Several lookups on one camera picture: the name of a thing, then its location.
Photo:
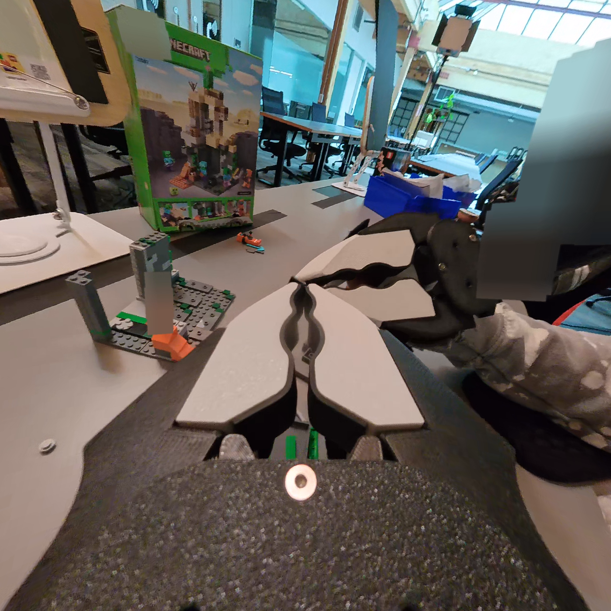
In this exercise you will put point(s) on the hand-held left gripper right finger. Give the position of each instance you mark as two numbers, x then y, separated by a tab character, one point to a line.
372	382

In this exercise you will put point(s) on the black office chair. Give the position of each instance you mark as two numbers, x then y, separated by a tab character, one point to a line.
277	124

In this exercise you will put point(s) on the light blue lego piece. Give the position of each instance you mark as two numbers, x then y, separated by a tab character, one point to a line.
256	249

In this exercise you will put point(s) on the black pole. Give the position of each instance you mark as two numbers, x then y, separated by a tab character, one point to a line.
384	76

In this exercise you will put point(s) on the small orange lego piece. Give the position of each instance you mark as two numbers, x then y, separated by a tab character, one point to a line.
248	239

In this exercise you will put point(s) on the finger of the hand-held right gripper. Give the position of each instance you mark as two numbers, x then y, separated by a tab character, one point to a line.
401	304
368	253

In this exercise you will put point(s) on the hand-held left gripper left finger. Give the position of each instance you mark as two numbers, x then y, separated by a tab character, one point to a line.
234	382

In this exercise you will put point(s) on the lego set box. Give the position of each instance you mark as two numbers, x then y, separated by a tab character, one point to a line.
196	134

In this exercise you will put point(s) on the studio light on stand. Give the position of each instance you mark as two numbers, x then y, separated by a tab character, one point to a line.
453	38

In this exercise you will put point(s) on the green lego plate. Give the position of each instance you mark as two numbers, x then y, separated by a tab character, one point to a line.
291	446
312	444

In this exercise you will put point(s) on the small round grey lego piece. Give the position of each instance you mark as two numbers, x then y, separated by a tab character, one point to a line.
47	445

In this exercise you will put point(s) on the grey lego baseplate build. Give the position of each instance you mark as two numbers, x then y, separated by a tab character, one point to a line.
196	305

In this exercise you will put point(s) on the blue storage bin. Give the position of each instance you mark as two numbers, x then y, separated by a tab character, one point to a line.
401	200

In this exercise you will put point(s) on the person's right forearm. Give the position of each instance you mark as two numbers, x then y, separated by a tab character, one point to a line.
535	372

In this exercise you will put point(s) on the orange lego slope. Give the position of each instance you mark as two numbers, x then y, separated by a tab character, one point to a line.
174	346

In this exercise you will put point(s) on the instruction booklet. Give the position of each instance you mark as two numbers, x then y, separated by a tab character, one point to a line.
29	57

